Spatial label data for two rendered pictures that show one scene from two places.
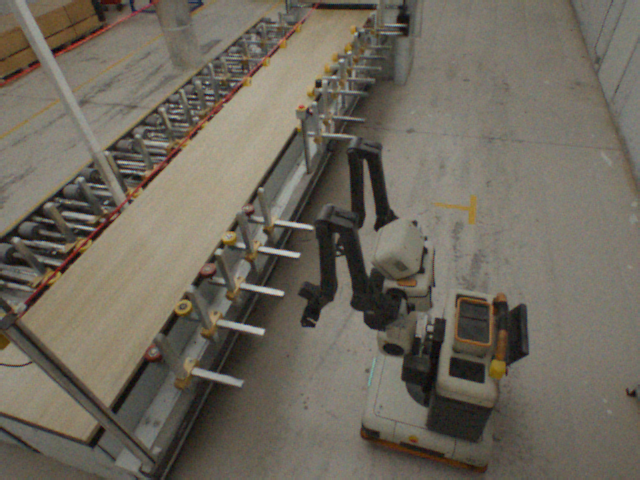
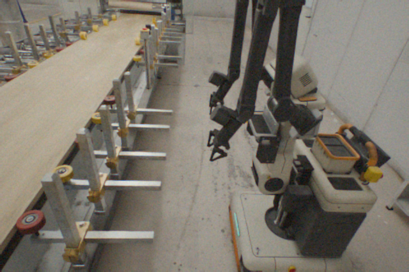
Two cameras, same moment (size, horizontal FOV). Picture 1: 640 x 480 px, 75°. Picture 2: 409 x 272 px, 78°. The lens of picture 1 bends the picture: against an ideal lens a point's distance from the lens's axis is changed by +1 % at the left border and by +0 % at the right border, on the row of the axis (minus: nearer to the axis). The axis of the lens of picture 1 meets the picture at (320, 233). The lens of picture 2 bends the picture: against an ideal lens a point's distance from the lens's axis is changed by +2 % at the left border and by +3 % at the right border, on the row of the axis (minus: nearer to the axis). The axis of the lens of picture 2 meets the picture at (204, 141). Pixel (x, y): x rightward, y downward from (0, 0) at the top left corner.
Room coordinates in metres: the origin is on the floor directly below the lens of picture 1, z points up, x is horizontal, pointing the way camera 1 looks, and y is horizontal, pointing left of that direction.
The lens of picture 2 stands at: (0.29, 0.51, 1.65)
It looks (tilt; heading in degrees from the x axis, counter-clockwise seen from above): 34 degrees down; 334
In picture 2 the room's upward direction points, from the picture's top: 5 degrees clockwise
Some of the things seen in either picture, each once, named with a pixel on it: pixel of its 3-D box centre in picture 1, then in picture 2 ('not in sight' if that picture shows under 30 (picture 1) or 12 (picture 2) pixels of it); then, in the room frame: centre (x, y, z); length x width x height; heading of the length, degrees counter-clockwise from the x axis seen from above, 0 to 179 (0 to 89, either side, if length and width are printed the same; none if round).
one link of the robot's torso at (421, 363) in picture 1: (403, 347); (277, 184); (1.06, -0.34, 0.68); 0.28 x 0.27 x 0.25; 159
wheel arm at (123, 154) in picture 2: (245, 288); (124, 156); (1.43, 0.43, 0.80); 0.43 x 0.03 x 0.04; 69
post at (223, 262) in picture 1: (230, 283); (110, 149); (1.41, 0.49, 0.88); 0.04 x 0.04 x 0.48; 69
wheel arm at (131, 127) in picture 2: (263, 251); (133, 128); (1.66, 0.33, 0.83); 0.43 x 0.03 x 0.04; 69
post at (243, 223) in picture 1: (248, 243); (121, 118); (1.64, 0.40, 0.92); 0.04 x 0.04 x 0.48; 69
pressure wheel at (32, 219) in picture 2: (157, 357); (34, 228); (1.03, 0.79, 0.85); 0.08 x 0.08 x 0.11
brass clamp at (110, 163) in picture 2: (235, 288); (114, 157); (1.43, 0.48, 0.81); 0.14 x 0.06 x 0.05; 159
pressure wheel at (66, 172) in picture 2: (186, 312); (64, 179); (1.27, 0.70, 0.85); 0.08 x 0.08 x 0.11
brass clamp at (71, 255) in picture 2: (186, 374); (77, 241); (0.96, 0.66, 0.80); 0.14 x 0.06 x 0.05; 159
